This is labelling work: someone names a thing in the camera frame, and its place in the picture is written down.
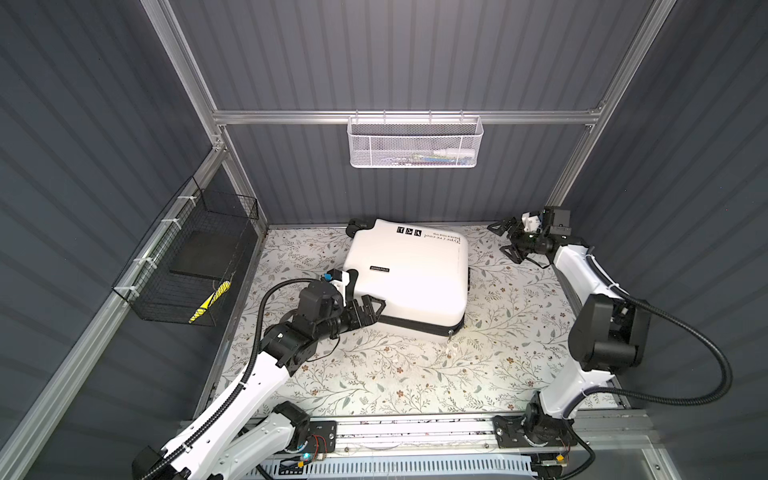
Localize yellow black striped tape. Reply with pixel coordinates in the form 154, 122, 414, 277
188, 280, 231, 324

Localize white wire mesh basket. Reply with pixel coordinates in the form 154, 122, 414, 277
346, 113, 484, 169

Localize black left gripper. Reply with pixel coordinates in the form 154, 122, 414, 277
313, 293, 383, 344

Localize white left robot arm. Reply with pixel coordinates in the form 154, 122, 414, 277
131, 271, 386, 479

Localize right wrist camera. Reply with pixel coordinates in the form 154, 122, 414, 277
521, 207, 572, 236

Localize white black suitcase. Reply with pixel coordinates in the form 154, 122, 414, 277
343, 219, 470, 342

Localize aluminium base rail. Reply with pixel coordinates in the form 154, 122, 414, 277
333, 409, 659, 456

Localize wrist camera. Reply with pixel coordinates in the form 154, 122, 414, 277
521, 207, 572, 236
298, 269, 359, 321

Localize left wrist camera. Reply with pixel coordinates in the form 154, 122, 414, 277
298, 269, 359, 321

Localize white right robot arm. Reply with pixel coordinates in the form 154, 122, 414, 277
488, 207, 733, 447

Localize black wire mesh basket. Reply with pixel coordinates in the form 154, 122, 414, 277
113, 180, 260, 327

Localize white perforated cable duct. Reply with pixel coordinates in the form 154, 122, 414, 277
262, 454, 538, 479

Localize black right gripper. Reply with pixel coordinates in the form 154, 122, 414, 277
488, 217, 546, 263

